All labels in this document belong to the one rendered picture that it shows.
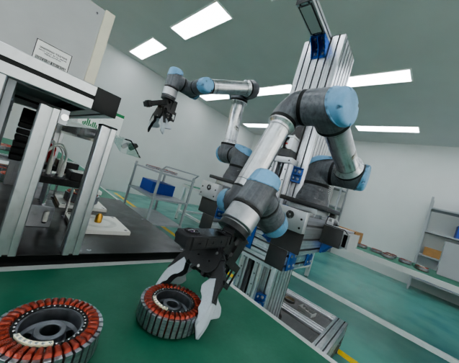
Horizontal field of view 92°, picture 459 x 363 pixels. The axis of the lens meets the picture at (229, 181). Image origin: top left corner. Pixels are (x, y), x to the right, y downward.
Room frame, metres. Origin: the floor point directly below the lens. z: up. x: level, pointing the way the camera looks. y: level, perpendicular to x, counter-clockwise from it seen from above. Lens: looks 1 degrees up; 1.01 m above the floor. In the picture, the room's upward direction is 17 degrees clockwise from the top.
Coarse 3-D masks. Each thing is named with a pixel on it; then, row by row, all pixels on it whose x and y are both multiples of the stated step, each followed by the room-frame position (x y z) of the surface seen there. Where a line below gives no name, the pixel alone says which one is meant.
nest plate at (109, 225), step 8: (104, 216) 0.76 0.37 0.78; (88, 224) 0.64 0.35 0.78; (96, 224) 0.66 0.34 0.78; (104, 224) 0.68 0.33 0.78; (112, 224) 0.70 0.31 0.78; (120, 224) 0.73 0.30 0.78; (88, 232) 0.60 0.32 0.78; (96, 232) 0.62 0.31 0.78; (104, 232) 0.63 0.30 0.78; (112, 232) 0.65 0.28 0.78; (120, 232) 0.66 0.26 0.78; (128, 232) 0.68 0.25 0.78
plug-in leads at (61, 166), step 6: (54, 144) 0.55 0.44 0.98; (54, 150) 0.56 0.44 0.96; (66, 150) 0.57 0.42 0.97; (66, 156) 0.57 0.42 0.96; (48, 162) 0.56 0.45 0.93; (60, 162) 0.60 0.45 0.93; (48, 168) 0.56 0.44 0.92; (60, 168) 0.60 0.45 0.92; (48, 174) 0.56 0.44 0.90; (60, 174) 0.57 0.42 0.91
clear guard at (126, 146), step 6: (72, 120) 0.75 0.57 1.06; (78, 126) 0.95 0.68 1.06; (84, 126) 0.82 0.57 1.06; (90, 126) 0.79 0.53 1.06; (120, 138) 0.91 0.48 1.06; (120, 144) 1.02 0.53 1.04; (126, 144) 0.96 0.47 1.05; (132, 144) 0.90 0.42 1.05; (120, 150) 1.07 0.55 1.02; (126, 150) 1.01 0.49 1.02; (132, 150) 0.95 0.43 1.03; (138, 156) 0.93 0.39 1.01
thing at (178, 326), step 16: (160, 288) 0.42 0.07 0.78; (176, 288) 0.43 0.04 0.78; (144, 304) 0.36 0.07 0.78; (160, 304) 0.37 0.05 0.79; (176, 304) 0.40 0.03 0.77; (192, 304) 0.40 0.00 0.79; (144, 320) 0.35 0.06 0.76; (160, 320) 0.34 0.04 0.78; (176, 320) 0.35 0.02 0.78; (192, 320) 0.36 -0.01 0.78; (160, 336) 0.34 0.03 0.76; (176, 336) 0.35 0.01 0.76
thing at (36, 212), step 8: (48, 200) 0.61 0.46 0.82; (32, 208) 0.54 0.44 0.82; (40, 208) 0.55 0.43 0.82; (48, 208) 0.56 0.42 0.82; (32, 216) 0.54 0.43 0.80; (40, 216) 0.55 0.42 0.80; (48, 216) 0.56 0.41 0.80; (32, 224) 0.55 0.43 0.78; (40, 224) 0.56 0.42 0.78; (48, 224) 0.57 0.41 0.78
